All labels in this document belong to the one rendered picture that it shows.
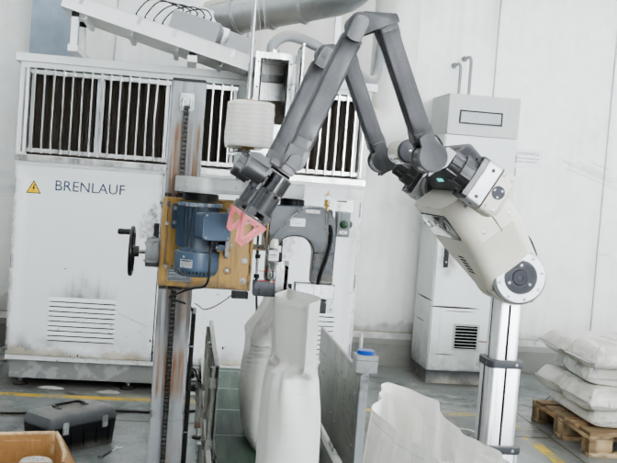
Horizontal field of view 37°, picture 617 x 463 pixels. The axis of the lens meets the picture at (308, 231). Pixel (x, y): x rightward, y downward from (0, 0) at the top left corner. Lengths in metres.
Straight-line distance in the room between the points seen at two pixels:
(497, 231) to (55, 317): 4.00
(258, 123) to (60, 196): 3.11
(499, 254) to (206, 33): 3.47
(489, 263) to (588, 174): 5.36
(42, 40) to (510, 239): 4.89
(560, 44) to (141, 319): 4.05
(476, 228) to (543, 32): 5.41
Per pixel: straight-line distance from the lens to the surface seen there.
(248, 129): 3.12
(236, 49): 5.80
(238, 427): 4.02
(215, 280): 3.33
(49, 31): 7.02
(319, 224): 3.34
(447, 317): 7.07
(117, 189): 6.05
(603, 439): 5.67
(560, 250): 7.95
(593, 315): 8.13
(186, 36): 5.74
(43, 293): 6.15
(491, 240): 2.64
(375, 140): 3.01
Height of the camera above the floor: 1.43
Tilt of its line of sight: 3 degrees down
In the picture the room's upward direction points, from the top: 4 degrees clockwise
